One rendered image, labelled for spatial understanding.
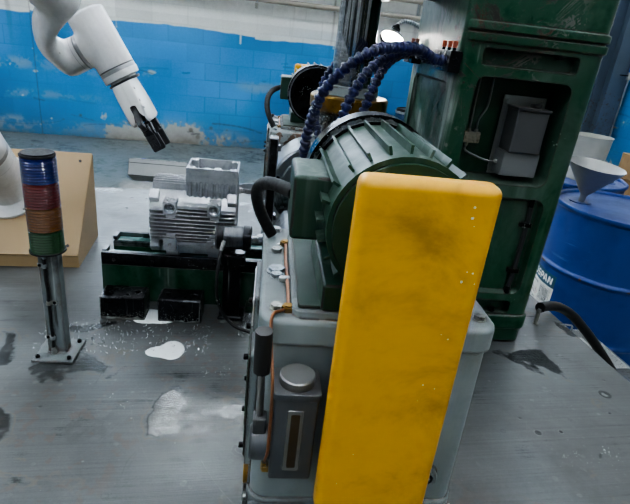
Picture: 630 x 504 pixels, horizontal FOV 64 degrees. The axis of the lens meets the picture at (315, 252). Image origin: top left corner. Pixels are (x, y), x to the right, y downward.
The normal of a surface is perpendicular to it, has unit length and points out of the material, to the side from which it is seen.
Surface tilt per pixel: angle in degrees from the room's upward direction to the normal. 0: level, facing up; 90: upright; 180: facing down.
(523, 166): 90
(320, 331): 90
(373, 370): 90
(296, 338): 90
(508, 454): 0
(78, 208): 44
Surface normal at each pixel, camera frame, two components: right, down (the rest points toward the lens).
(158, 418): 0.11, -0.91
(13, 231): 0.18, -0.37
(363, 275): 0.07, 0.40
